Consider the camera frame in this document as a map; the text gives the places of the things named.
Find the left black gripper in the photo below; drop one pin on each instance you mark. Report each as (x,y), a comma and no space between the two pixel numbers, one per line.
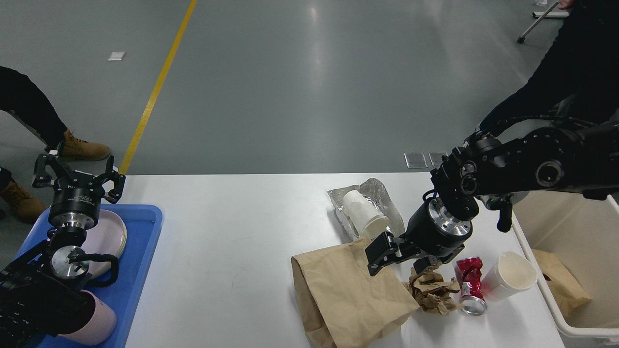
(75,206)

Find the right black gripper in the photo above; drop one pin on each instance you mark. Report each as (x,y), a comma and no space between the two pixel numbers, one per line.
(433,236)

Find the white paper cup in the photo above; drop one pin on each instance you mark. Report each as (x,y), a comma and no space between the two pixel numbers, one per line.
(366,219)

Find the pink plate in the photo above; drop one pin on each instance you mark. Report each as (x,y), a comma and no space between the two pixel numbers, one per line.
(108,237)

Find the clear plastic wrapper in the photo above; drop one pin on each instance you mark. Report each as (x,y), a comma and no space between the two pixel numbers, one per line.
(376,192)

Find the large brown paper bag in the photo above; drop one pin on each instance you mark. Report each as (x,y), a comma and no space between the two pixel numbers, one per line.
(340,304)

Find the pink cup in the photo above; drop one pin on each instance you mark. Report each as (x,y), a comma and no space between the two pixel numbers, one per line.
(92,324)

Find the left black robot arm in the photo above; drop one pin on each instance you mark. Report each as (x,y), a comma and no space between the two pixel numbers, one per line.
(42,290)

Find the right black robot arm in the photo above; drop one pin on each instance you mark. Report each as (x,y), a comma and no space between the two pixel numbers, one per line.
(485,170)

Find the crumpled brown paper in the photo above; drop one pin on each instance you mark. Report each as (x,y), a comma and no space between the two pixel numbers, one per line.
(432,292)

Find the blue plastic tray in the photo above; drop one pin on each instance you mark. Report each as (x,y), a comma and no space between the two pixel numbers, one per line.
(143,225)

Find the crushed red soda can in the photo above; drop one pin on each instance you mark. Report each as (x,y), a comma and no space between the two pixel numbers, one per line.
(468,274)

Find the grey floor plate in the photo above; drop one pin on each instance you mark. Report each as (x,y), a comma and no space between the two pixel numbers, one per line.
(436,158)
(415,160)

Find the person with tan boots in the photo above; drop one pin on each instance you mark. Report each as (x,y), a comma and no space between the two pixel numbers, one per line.
(23,100)

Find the white bowl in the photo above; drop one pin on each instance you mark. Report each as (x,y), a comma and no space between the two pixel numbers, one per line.
(511,274)

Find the beige plastic bin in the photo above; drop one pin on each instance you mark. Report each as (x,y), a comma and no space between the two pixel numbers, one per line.
(584,235)

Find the person in dark trousers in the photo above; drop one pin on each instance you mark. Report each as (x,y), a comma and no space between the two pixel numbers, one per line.
(581,63)

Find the rolling chair base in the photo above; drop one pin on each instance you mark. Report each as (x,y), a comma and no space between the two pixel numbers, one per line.
(551,11)

